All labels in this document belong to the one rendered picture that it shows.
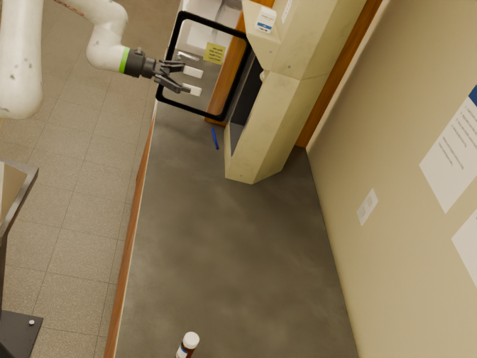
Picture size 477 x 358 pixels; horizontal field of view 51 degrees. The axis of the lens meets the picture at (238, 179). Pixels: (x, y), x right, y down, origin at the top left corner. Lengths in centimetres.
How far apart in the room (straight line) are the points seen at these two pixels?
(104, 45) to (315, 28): 70
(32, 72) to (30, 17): 14
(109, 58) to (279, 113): 61
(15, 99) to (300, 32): 85
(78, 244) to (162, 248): 127
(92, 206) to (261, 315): 170
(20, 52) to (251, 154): 87
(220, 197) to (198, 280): 41
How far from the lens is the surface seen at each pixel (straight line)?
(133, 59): 178
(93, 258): 272
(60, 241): 278
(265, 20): 166
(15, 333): 242
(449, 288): 133
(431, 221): 143
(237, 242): 167
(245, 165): 187
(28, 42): 142
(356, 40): 209
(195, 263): 155
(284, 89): 170
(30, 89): 140
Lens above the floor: 206
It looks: 36 degrees down
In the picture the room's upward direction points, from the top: 24 degrees clockwise
